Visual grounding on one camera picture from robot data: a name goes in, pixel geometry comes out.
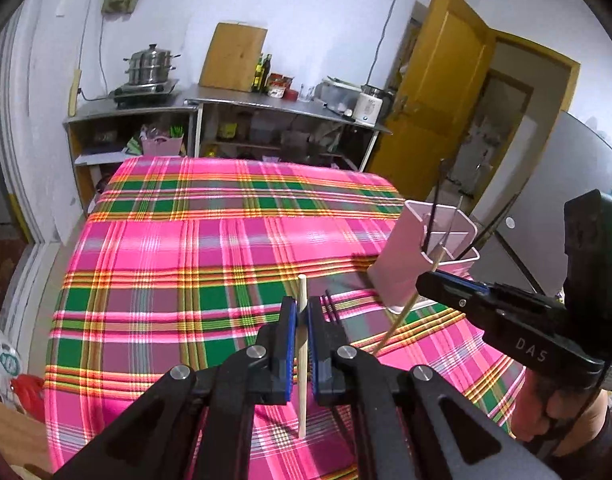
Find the person's right hand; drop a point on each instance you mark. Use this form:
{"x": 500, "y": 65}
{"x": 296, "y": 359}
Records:
{"x": 556, "y": 410}

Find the light wooden chopstick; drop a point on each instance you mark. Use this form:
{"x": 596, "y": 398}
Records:
{"x": 406, "y": 310}
{"x": 302, "y": 310}

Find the dark oil bottles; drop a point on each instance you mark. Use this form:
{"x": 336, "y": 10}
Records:
{"x": 261, "y": 75}

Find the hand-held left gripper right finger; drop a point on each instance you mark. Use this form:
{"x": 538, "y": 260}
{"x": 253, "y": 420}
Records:
{"x": 313, "y": 350}

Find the wooden cutting board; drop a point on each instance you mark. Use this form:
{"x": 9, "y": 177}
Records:
{"x": 233, "y": 57}

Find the gas stove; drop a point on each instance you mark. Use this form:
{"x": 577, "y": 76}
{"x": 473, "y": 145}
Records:
{"x": 143, "y": 94}

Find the white electric kettle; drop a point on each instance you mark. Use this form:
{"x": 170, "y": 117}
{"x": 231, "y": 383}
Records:
{"x": 368, "y": 107}

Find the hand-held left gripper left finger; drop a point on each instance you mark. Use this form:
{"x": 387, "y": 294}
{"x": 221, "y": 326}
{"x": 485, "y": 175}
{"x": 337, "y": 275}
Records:
{"x": 287, "y": 350}

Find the yellow wooden door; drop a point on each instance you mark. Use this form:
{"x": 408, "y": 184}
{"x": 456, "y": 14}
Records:
{"x": 436, "y": 85}

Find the pink plaid tablecloth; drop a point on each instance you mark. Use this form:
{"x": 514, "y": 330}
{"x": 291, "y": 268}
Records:
{"x": 185, "y": 260}

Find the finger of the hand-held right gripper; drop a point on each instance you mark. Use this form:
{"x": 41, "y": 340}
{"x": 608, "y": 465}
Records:
{"x": 446, "y": 295}
{"x": 466, "y": 282}

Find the steel steamer pot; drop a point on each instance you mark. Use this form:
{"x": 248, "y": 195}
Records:
{"x": 148, "y": 65}

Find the red lidded jars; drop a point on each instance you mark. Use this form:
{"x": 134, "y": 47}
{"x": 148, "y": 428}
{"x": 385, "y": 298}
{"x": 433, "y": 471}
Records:
{"x": 280, "y": 86}

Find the pink plastic utensil holder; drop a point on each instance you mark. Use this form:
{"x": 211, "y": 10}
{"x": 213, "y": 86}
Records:
{"x": 406, "y": 265}

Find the white plastic container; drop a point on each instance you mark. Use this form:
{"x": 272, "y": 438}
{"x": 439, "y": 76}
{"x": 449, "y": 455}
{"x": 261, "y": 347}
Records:
{"x": 338, "y": 95}

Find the silver refrigerator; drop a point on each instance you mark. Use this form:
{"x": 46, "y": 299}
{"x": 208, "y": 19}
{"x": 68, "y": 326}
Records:
{"x": 536, "y": 175}

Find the long steel counter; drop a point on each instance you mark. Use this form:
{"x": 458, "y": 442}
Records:
{"x": 266, "y": 102}

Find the clear drinking glass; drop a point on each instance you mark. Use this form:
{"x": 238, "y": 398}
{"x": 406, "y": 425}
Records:
{"x": 307, "y": 94}

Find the pink storage basket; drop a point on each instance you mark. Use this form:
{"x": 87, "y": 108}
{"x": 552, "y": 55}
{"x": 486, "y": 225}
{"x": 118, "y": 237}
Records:
{"x": 160, "y": 146}

